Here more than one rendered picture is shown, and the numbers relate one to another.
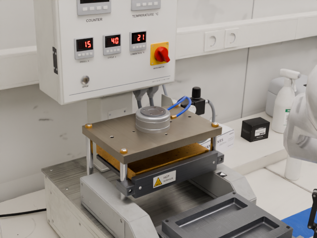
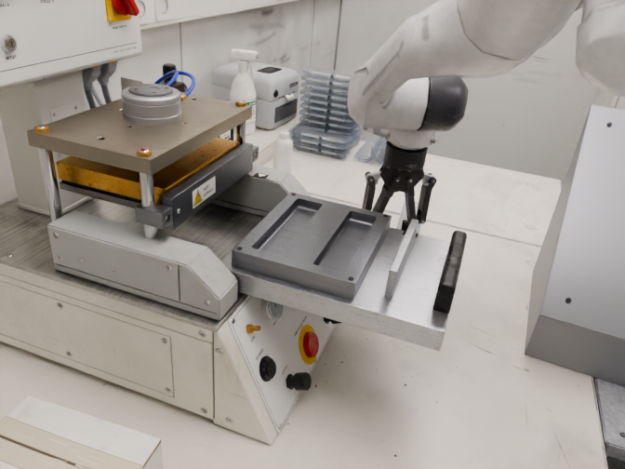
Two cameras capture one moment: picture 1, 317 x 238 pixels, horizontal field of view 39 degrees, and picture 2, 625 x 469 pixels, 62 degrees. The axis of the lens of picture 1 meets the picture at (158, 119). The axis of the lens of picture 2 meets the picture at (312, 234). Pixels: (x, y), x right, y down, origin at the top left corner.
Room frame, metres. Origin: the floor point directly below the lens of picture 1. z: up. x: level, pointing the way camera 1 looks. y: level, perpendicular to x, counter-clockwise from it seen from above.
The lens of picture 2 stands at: (0.24, 0.24, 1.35)
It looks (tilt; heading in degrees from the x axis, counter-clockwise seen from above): 29 degrees down; 324
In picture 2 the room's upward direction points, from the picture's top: 6 degrees clockwise
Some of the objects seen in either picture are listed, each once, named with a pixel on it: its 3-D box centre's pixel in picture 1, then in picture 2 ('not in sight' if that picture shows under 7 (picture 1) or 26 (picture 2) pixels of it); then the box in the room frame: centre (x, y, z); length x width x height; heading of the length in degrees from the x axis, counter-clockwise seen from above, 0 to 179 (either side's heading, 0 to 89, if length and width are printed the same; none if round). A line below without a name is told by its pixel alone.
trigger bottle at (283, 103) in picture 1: (286, 100); (244, 92); (1.68, -0.50, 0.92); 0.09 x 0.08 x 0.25; 44
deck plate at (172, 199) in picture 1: (143, 188); (141, 224); (0.98, 0.03, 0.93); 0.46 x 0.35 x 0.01; 37
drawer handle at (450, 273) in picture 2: not in sight; (451, 267); (0.60, -0.25, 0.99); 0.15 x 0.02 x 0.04; 127
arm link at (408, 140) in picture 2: not in sight; (397, 126); (0.91, -0.42, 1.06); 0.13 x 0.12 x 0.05; 155
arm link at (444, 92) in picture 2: not in sight; (429, 84); (0.84, -0.41, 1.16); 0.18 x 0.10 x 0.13; 149
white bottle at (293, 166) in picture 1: (294, 158); (283, 157); (1.38, -0.47, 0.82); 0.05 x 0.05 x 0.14
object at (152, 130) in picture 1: (151, 130); (143, 126); (0.99, 0.02, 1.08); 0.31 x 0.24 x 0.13; 127
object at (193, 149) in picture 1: (155, 142); (158, 144); (0.96, 0.01, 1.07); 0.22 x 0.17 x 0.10; 127
